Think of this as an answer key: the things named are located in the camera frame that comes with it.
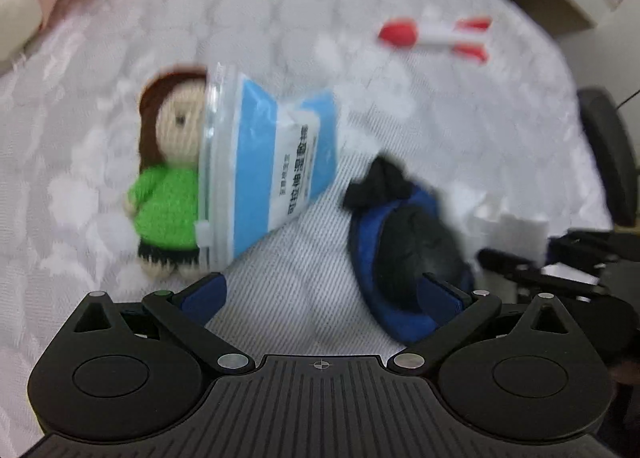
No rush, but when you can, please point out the white paper towel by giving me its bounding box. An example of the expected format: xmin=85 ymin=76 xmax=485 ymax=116
xmin=464 ymin=195 xmax=550 ymax=264

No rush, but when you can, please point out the blue black knee pad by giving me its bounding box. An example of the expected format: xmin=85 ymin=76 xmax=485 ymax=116
xmin=343 ymin=156 xmax=474 ymax=345

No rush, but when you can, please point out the crochet doll green sweater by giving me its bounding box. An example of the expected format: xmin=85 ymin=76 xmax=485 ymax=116
xmin=125 ymin=67 xmax=207 ymax=280

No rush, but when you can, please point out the blue wet wipes pack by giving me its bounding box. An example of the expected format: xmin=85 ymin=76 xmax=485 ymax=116
xmin=195 ymin=66 xmax=337 ymax=272

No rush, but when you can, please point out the black office chair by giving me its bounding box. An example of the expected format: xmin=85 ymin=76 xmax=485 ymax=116
xmin=577 ymin=88 xmax=639 ymax=228

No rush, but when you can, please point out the red white toy rocket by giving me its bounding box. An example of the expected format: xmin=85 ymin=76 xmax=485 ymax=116
xmin=378 ymin=16 xmax=492 ymax=64

